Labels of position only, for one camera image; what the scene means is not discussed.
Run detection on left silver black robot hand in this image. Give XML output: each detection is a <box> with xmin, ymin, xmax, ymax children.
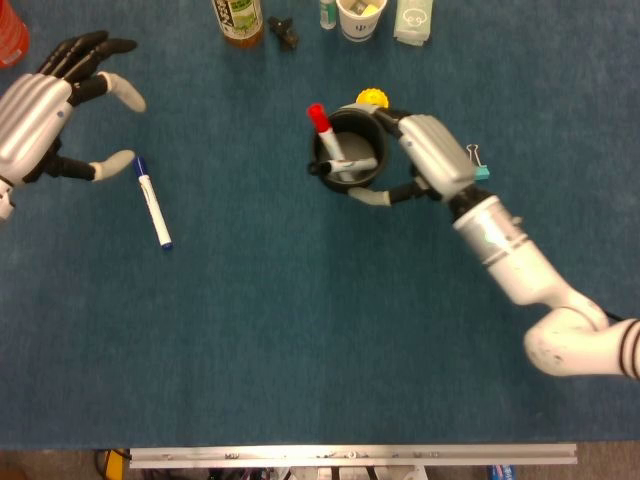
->
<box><xmin>0</xmin><ymin>29</ymin><xmax>148</xmax><ymax>187</ymax></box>

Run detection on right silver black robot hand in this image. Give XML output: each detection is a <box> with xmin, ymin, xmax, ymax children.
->
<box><xmin>339</xmin><ymin>102</ymin><xmax>476</xmax><ymax>207</ymax></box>

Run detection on black cup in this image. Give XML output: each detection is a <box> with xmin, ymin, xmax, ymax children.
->
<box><xmin>307</xmin><ymin>105</ymin><xmax>390</xmax><ymax>194</ymax></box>

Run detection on black capped white marker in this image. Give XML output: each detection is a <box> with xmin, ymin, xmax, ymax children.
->
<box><xmin>307</xmin><ymin>156</ymin><xmax>379</xmax><ymax>182</ymax></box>

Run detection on blue capped white marker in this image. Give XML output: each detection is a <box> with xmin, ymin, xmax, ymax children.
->
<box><xmin>133</xmin><ymin>156</ymin><xmax>175</xmax><ymax>251</ymax></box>

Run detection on teal binder clip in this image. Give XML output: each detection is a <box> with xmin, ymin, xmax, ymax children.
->
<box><xmin>465</xmin><ymin>143</ymin><xmax>492</xmax><ymax>182</ymax></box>

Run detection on yellow duck toy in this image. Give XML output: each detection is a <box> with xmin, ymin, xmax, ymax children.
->
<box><xmin>355</xmin><ymin>88</ymin><xmax>391</xmax><ymax>110</ymax></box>

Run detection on orange red canister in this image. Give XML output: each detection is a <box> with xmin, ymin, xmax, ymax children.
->
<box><xmin>0</xmin><ymin>0</ymin><xmax>31</xmax><ymax>70</ymax></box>

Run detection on red capped white marker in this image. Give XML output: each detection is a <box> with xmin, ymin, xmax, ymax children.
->
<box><xmin>306</xmin><ymin>102</ymin><xmax>351</xmax><ymax>166</ymax></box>

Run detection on pale green tissue pack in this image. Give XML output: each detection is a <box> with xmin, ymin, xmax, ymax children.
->
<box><xmin>392</xmin><ymin>0</ymin><xmax>435</xmax><ymax>48</ymax></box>

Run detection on white paper cup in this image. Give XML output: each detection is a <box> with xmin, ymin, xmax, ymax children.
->
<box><xmin>335</xmin><ymin>0</ymin><xmax>389</xmax><ymax>44</ymax></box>

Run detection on white green glue stick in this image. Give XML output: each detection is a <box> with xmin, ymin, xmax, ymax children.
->
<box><xmin>318</xmin><ymin>0</ymin><xmax>338</xmax><ymax>31</ymax></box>

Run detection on small black clip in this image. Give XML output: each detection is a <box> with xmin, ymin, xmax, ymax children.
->
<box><xmin>266</xmin><ymin>15</ymin><xmax>300</xmax><ymax>52</ymax></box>

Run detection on blue felt table cloth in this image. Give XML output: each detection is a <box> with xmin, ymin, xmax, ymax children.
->
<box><xmin>0</xmin><ymin>0</ymin><xmax>640</xmax><ymax>451</ymax></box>

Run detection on amber tea bottle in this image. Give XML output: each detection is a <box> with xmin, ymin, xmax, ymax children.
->
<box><xmin>211</xmin><ymin>0</ymin><xmax>266</xmax><ymax>50</ymax></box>

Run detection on yellow object under table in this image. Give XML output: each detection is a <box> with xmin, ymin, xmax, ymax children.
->
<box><xmin>103</xmin><ymin>448</ymin><xmax>132</xmax><ymax>480</ymax></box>

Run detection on aluminium profile rail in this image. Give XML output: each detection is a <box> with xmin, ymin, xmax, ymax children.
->
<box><xmin>128</xmin><ymin>443</ymin><xmax>579</xmax><ymax>470</ymax></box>

